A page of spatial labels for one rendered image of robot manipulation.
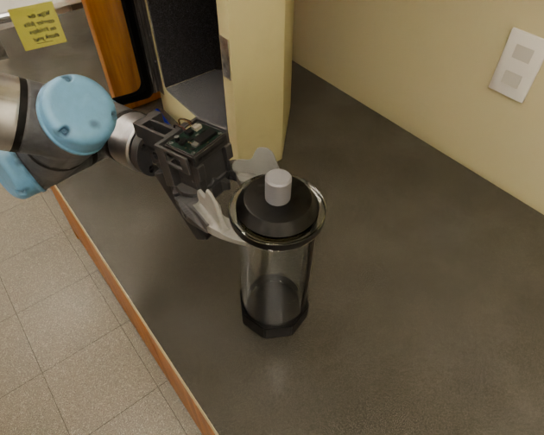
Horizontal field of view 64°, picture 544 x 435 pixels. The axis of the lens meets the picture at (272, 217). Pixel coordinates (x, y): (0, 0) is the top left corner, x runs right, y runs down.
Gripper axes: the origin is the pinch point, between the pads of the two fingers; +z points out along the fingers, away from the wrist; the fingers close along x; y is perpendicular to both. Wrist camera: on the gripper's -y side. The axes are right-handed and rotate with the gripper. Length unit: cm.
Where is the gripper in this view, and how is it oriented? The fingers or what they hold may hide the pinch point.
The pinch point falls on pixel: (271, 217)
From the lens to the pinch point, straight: 50.5
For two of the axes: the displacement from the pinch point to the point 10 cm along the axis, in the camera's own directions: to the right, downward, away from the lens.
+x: 6.0, -5.9, 5.3
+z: 7.9, 3.9, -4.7
